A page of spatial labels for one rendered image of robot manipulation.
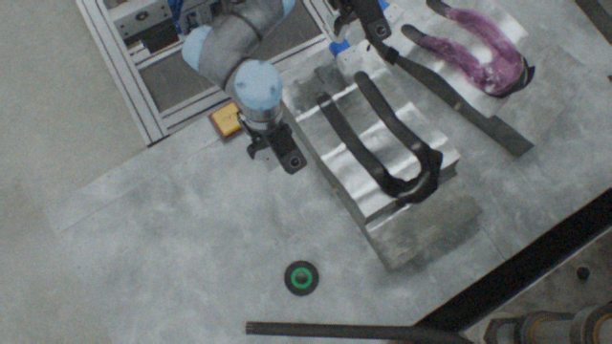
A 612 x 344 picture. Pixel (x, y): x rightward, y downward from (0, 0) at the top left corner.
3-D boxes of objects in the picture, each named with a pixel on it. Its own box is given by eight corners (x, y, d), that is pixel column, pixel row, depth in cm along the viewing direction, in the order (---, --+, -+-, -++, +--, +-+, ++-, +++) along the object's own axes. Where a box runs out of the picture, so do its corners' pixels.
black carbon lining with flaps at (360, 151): (311, 101, 142) (312, 85, 133) (365, 69, 145) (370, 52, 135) (392, 222, 135) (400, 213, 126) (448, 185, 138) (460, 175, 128)
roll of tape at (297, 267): (312, 301, 137) (313, 300, 133) (279, 290, 137) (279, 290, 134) (322, 268, 139) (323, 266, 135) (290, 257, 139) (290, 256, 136)
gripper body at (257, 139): (268, 104, 124) (265, 81, 113) (289, 138, 123) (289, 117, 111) (236, 123, 123) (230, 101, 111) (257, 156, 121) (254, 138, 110)
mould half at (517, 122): (363, 39, 154) (369, 18, 144) (423, -24, 160) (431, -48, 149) (517, 159, 147) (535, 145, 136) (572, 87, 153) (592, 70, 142)
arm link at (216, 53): (222, 23, 109) (267, 56, 108) (182, 66, 107) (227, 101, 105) (217, 1, 102) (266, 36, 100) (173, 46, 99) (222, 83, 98)
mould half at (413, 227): (276, 104, 149) (275, 82, 136) (361, 55, 153) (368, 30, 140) (388, 272, 139) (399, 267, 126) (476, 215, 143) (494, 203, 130)
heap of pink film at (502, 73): (411, 47, 148) (417, 32, 140) (451, 1, 151) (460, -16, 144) (493, 110, 144) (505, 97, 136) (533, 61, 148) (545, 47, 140)
